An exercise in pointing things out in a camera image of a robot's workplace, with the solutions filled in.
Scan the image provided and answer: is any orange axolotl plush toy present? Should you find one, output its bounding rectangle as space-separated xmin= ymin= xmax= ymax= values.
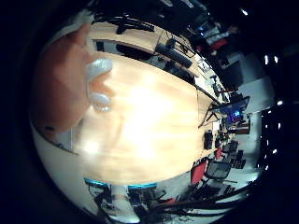
xmin=30 ymin=21 xmax=115 ymax=134

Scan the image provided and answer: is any grey plastic container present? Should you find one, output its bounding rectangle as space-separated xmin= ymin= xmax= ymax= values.
xmin=31 ymin=123 xmax=79 ymax=155

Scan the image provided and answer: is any black monitor stand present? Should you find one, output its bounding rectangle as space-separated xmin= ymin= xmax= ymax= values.
xmin=197 ymin=106 xmax=221 ymax=129

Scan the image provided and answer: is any long black bar device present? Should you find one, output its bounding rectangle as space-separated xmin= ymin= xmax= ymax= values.
xmin=154 ymin=42 xmax=194 ymax=69

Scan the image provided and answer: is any black device on table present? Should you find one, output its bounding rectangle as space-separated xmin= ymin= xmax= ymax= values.
xmin=203 ymin=130 xmax=215 ymax=151

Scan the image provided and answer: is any blue lit strip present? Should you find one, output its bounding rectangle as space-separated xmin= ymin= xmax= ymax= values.
xmin=126 ymin=182 xmax=159 ymax=191
xmin=82 ymin=176 xmax=110 ymax=189

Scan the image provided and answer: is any large red chair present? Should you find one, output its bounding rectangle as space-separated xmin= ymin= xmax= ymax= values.
xmin=190 ymin=159 xmax=209 ymax=186

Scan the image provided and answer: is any small red chair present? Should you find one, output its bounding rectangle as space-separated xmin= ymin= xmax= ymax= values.
xmin=214 ymin=147 xmax=224 ymax=161

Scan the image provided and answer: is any blue screen monitor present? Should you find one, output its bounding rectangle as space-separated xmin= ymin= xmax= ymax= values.
xmin=212 ymin=95 xmax=252 ymax=118

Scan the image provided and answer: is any black mesh office chair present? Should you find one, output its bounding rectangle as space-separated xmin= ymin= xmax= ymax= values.
xmin=205 ymin=159 xmax=234 ymax=181

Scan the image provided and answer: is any white table leg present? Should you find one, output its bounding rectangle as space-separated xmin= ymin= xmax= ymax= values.
xmin=109 ymin=185 xmax=142 ymax=224

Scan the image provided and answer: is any black cable bundle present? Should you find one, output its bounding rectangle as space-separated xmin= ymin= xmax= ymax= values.
xmin=136 ymin=182 xmax=260 ymax=219

